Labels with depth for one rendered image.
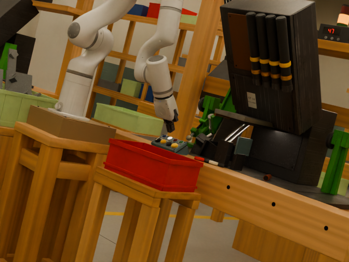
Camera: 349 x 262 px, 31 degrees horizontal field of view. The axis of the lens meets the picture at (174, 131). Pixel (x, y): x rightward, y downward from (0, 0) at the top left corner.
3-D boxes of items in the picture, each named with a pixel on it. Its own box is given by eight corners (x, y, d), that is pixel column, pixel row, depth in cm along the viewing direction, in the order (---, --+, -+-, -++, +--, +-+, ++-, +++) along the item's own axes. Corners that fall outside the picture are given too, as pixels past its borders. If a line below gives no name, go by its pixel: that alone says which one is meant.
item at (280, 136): (296, 184, 272) (317, 107, 270) (241, 165, 293) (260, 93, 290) (317, 186, 286) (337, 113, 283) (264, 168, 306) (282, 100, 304)
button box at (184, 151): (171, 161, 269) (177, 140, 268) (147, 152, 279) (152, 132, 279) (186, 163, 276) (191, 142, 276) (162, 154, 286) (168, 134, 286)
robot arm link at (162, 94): (147, 90, 259) (148, 96, 260) (161, 94, 253) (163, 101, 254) (161, 81, 264) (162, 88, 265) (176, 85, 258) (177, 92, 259)
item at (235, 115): (243, 123, 253) (245, 116, 252) (213, 115, 263) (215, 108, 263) (295, 134, 281) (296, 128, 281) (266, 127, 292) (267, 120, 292)
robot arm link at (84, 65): (60, 69, 279) (75, 17, 278) (89, 78, 294) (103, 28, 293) (79, 75, 272) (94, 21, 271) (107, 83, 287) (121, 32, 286)
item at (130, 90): (183, 180, 824) (228, 9, 808) (74, 135, 997) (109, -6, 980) (210, 183, 863) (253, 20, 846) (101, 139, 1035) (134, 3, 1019)
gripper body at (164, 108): (148, 93, 260) (153, 117, 266) (165, 99, 254) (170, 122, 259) (161, 86, 265) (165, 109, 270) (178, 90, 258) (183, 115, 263)
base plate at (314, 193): (323, 208, 234) (324, 202, 234) (129, 137, 308) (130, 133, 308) (373, 211, 265) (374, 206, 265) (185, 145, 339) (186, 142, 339)
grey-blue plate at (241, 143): (232, 169, 265) (240, 137, 264) (228, 168, 266) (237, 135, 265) (245, 171, 272) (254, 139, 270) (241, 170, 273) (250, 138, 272)
